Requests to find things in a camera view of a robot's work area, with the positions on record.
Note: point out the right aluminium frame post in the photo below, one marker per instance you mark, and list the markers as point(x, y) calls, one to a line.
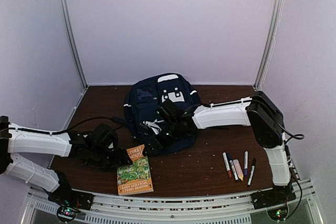
point(269, 44)

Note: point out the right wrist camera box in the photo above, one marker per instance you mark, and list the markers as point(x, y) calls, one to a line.
point(169, 111)

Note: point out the blue capped white marker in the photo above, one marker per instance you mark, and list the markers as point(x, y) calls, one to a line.
point(232, 167)

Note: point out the pink and yellow highlighter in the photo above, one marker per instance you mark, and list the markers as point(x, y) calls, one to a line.
point(238, 169)

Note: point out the orange Treehouse paperback book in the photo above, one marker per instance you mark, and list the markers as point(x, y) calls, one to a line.
point(135, 178)

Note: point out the aluminium frame post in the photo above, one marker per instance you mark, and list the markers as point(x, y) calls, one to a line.
point(72, 43)
point(269, 44)

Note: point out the brown capped white marker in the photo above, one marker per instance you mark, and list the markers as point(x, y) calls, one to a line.
point(229, 173)

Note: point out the left aluminium frame post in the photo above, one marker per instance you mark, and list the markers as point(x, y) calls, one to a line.
point(72, 43)

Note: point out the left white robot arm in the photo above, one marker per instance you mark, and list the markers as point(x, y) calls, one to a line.
point(16, 140)

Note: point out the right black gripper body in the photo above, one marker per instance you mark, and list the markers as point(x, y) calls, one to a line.
point(174, 132)

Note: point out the purple capped white marker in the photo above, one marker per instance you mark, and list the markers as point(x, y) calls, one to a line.
point(245, 163)

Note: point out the black marker pen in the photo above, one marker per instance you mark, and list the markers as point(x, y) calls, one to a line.
point(251, 172)

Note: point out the navy blue student backpack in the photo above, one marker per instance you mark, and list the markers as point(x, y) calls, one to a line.
point(147, 95)

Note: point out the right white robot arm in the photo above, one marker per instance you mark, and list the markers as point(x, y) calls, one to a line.
point(267, 124)

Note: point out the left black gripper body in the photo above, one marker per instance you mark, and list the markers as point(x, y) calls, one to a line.
point(106, 160)

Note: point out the front aluminium rail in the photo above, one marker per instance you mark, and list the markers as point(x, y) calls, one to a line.
point(229, 208)

